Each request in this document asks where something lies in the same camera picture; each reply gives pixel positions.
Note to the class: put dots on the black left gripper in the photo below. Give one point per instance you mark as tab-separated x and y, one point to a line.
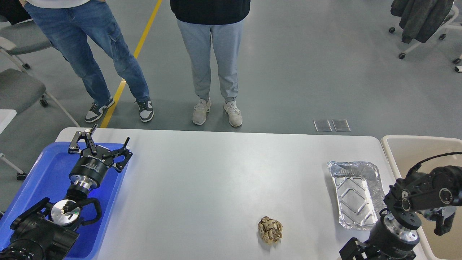
94	161

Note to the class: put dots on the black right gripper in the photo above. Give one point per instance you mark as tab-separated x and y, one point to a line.
388	240

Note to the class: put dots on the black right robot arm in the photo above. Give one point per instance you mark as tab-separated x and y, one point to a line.
434	195

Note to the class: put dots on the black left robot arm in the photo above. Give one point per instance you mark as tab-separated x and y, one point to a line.
62	210

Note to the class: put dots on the blue plastic tray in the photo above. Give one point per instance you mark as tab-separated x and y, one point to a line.
49	178

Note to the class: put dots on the aluminium foil tray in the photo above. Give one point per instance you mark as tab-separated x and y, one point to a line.
359	193

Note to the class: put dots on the crumpled brown paper ball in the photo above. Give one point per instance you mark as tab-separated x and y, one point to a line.
270	230

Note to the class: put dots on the grey chair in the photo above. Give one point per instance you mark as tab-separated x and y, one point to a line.
19	91
22	38

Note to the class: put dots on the beige plastic bin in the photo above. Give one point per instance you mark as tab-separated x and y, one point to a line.
403	152

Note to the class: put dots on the right clear floor plate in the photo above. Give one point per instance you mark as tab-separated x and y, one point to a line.
341	125

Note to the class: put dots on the clear floor plate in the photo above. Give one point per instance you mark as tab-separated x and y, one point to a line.
322	125
341	125

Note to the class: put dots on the left clear floor plate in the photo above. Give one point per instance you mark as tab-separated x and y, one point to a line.
322	125

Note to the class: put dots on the person in blue jeans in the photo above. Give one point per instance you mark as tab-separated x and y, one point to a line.
68	24

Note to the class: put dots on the grey chair upper left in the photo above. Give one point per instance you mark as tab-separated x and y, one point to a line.
22	38

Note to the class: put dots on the chair with dark jacket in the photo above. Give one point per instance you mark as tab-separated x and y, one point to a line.
421	19

